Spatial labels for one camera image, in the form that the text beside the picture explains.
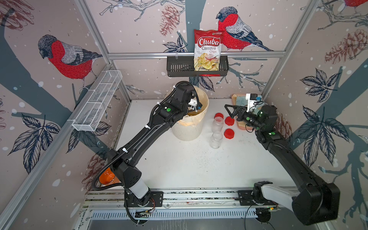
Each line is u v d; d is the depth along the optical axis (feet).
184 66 3.50
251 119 2.11
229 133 3.22
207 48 2.74
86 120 2.29
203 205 2.39
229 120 3.52
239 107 2.10
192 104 2.19
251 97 2.15
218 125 3.12
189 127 2.55
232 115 2.16
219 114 3.58
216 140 2.82
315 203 1.23
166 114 1.61
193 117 2.39
